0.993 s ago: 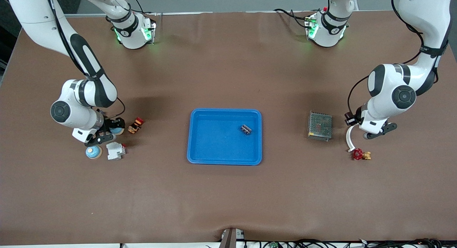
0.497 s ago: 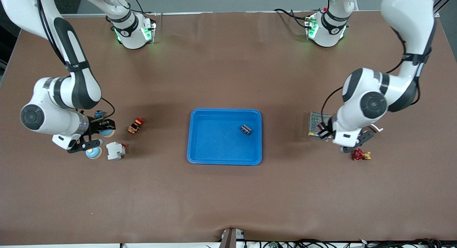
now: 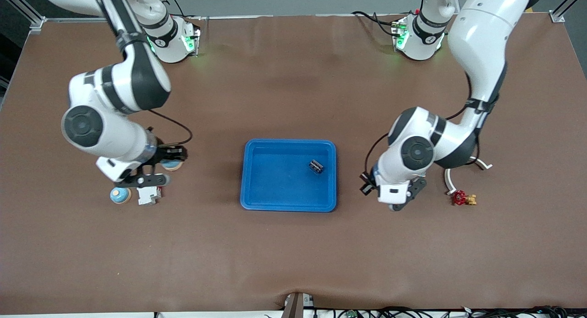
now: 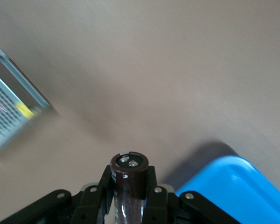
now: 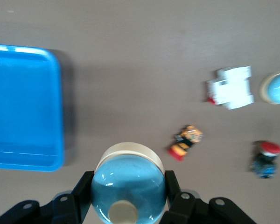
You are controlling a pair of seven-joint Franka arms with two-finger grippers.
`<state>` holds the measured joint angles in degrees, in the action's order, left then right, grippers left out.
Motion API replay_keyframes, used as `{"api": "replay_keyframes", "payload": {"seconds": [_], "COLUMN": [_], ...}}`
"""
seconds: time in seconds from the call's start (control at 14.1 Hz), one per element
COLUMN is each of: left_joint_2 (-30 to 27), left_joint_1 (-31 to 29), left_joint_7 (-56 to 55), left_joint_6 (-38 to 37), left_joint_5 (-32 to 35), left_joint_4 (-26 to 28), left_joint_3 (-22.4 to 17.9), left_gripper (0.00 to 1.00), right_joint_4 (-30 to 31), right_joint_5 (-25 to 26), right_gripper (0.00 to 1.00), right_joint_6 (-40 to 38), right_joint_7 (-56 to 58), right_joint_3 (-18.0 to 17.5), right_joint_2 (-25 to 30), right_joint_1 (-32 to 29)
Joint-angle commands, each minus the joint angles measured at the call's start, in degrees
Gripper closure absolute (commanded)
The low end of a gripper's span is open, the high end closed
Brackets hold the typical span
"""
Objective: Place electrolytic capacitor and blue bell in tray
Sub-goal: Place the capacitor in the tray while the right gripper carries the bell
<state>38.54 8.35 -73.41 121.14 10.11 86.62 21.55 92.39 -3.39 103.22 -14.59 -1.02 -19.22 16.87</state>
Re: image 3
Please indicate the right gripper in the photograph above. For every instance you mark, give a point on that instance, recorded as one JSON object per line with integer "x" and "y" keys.
{"x": 168, "y": 153}

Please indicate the aluminium frame post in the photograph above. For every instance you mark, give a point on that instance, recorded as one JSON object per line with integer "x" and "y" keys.
{"x": 39, "y": 24}
{"x": 556, "y": 17}

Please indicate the white curved plastic bracket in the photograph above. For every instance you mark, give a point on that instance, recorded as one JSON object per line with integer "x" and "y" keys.
{"x": 448, "y": 180}

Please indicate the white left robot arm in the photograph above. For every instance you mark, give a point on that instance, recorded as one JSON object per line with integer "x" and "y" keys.
{"x": 481, "y": 43}

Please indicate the grey mount bracket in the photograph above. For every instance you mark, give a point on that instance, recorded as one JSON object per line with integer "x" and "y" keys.
{"x": 297, "y": 306}

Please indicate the small black capacitor block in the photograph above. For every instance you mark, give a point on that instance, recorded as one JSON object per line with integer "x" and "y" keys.
{"x": 316, "y": 167}

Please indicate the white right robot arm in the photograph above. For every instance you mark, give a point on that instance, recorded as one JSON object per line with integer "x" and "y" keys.
{"x": 137, "y": 75}

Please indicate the white circuit breaker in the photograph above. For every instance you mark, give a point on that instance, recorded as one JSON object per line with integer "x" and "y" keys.
{"x": 149, "y": 196}

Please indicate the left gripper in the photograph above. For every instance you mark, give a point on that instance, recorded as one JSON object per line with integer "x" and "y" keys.
{"x": 366, "y": 183}

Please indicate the blue plastic tray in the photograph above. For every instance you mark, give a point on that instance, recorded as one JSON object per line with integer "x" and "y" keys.
{"x": 279, "y": 185}

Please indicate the brown table cover mat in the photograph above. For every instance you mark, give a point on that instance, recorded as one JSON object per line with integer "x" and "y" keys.
{"x": 293, "y": 254}

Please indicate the blue bell with tan base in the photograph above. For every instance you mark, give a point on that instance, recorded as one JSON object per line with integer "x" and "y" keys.
{"x": 120, "y": 196}
{"x": 172, "y": 166}

